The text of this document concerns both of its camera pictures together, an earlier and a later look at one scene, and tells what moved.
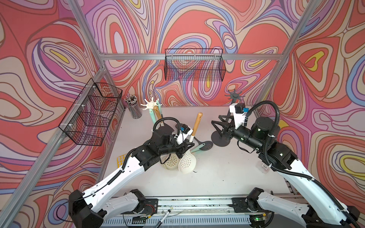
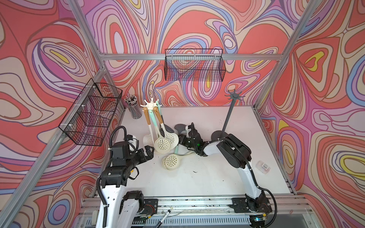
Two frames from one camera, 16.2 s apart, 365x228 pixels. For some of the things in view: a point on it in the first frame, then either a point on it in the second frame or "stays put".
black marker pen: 157,225 stays put
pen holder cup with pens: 134,106 stays put
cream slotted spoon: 188,163 to 148,140
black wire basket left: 88,120 stays put
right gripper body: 231,132 to 187,142
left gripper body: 178,150 to 139,157
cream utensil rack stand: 150,105 stays put
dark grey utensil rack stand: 217,138 stays put
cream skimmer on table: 172,163 stays put
